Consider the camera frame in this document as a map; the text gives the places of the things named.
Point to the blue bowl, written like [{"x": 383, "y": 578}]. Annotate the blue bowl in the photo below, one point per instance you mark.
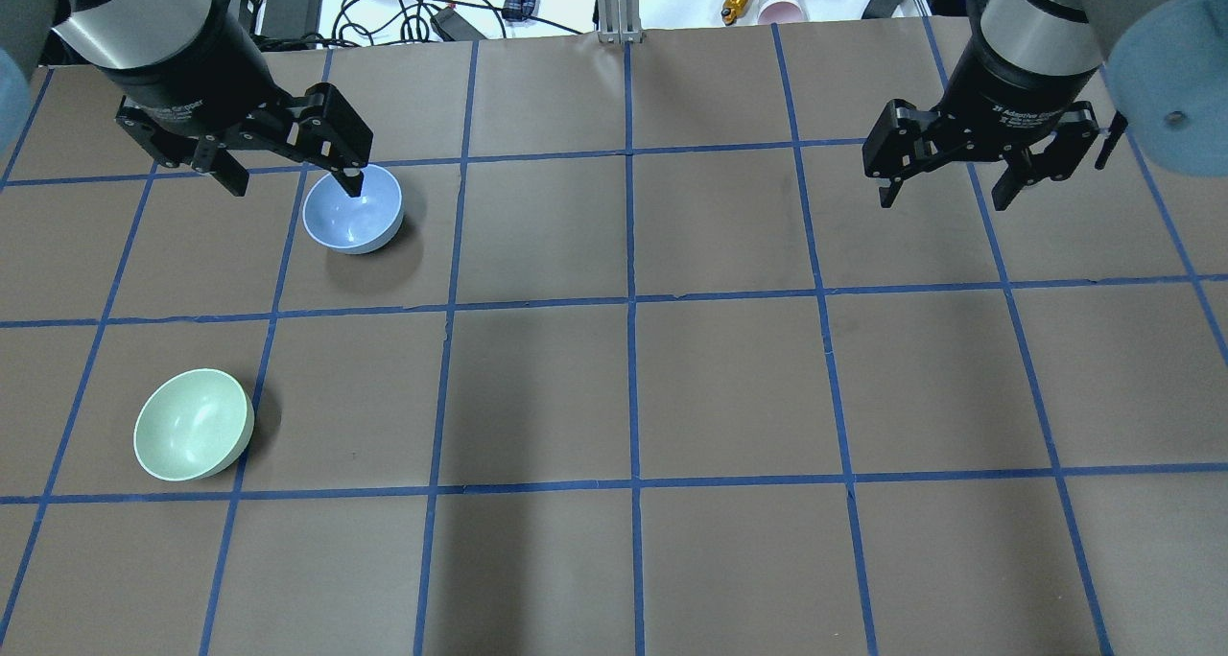
[{"x": 354, "y": 225}]

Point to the small black blue device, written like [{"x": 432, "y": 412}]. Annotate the small black blue device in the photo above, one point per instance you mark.
[{"x": 519, "y": 10}]

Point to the green bowl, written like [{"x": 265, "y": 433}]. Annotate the green bowl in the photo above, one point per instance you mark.
[{"x": 193, "y": 426}]

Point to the aluminium frame post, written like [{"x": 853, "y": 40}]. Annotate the aluminium frame post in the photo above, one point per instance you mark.
[{"x": 619, "y": 21}]

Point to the pink paper cup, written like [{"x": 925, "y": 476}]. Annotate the pink paper cup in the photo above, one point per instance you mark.
[{"x": 781, "y": 12}]

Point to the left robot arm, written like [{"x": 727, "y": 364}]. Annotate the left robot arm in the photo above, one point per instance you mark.
[{"x": 132, "y": 43}]

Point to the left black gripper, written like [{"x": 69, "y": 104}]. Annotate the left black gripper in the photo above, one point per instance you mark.
[{"x": 199, "y": 78}]

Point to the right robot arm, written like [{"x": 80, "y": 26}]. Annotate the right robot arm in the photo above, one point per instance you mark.
[{"x": 1164, "y": 62}]

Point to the black power adapter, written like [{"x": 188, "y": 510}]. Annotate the black power adapter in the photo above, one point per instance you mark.
[{"x": 290, "y": 24}]

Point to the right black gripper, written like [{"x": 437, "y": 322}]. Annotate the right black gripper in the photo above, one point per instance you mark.
[{"x": 1014, "y": 88}]

